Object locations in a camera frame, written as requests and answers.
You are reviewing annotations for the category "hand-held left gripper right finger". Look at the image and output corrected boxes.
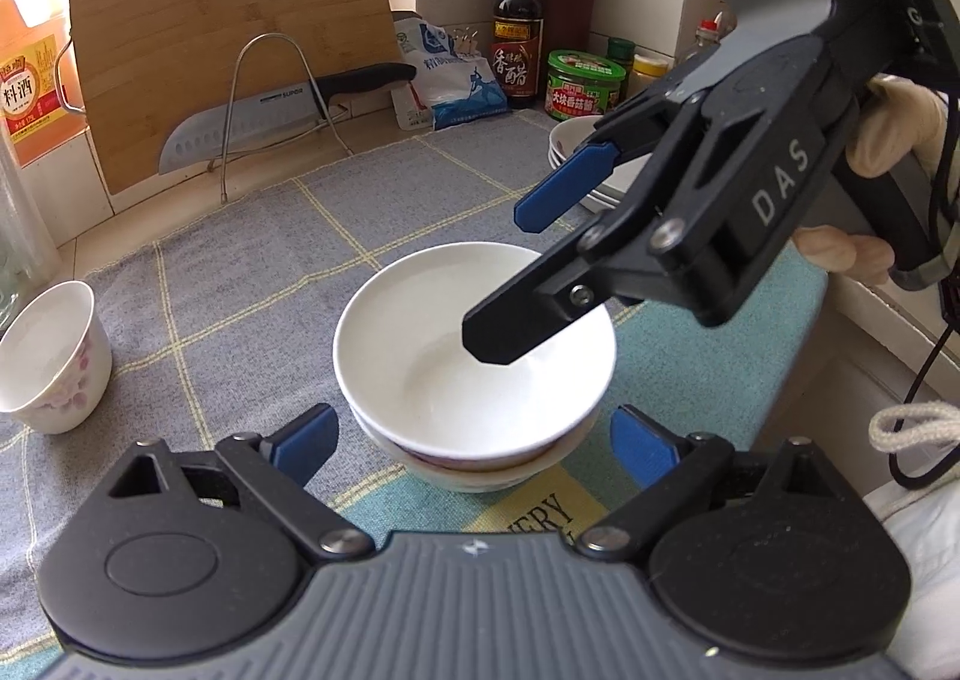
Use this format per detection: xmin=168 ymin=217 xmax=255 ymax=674
xmin=577 ymin=405 xmax=856 ymax=561

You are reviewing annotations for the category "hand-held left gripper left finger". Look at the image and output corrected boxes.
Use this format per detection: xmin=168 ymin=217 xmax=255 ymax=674
xmin=109 ymin=404 xmax=376 ymax=562

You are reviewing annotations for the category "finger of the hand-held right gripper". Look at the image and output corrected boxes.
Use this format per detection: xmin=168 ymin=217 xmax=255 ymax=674
xmin=514 ymin=88 xmax=706 ymax=235
xmin=461 ymin=103 xmax=745 ymax=366

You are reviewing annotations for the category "stack of white bowls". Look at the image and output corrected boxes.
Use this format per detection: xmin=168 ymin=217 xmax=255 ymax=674
xmin=548 ymin=116 xmax=652 ymax=197

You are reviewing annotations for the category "large plain white bowl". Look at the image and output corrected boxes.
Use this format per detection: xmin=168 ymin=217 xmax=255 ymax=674
xmin=333 ymin=241 xmax=617 ymax=464

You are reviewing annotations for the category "white pink-floral bowl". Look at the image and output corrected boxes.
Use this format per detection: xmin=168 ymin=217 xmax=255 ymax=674
xmin=349 ymin=402 xmax=601 ymax=494
xmin=0 ymin=280 xmax=113 ymax=435

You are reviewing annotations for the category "person's right hand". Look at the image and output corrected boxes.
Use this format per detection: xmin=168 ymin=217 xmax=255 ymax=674
xmin=795 ymin=74 xmax=955 ymax=287

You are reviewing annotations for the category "green-lidded sauce jar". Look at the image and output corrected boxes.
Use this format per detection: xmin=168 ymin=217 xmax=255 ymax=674
xmin=545 ymin=49 xmax=627 ymax=122

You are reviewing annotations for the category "yellow-lidded small jar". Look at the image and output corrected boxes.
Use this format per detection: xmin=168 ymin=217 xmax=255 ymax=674
xmin=628 ymin=54 xmax=672 ymax=100

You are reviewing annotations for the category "white and blue salt bag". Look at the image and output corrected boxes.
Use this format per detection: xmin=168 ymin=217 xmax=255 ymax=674
xmin=390 ymin=11 xmax=511 ymax=131

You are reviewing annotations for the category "red-capped small bottle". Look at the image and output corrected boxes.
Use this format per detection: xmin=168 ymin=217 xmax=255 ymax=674
xmin=694 ymin=13 xmax=732 ymax=62

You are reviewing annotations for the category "dark vinegar bottle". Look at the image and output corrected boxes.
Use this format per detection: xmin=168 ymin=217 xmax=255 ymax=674
xmin=493 ymin=0 xmax=545 ymax=110

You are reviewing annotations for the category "grey and teal towel mat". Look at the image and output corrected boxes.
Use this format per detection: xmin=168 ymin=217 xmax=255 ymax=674
xmin=0 ymin=109 xmax=830 ymax=651

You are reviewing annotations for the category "white garment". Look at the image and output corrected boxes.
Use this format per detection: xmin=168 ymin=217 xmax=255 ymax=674
xmin=862 ymin=489 xmax=960 ymax=680

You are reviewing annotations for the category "stack of clear plastic cups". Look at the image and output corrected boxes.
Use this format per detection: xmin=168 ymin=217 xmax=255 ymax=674
xmin=0 ymin=136 xmax=63 ymax=332

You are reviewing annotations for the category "orange cooking wine bottle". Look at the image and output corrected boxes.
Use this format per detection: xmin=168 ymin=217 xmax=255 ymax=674
xmin=0 ymin=0 xmax=91 ymax=170

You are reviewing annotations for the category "white rope cord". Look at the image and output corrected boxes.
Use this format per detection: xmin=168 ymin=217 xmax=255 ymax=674
xmin=868 ymin=399 xmax=960 ymax=452

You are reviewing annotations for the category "black-handled kitchen knife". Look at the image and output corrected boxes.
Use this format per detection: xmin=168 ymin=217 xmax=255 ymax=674
xmin=157 ymin=61 xmax=417 ymax=175

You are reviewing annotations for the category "steel wire rack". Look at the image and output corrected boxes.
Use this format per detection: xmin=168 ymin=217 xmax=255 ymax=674
xmin=210 ymin=33 xmax=355 ymax=203

